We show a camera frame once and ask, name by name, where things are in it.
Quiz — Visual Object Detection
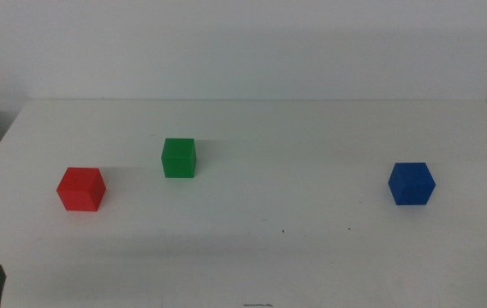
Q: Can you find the red cube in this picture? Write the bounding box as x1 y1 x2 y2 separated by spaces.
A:
56 166 107 213

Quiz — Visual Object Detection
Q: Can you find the green cube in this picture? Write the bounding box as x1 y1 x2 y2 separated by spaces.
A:
160 137 198 179

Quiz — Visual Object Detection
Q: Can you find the blue cube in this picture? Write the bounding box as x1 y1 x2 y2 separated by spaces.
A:
387 162 437 207

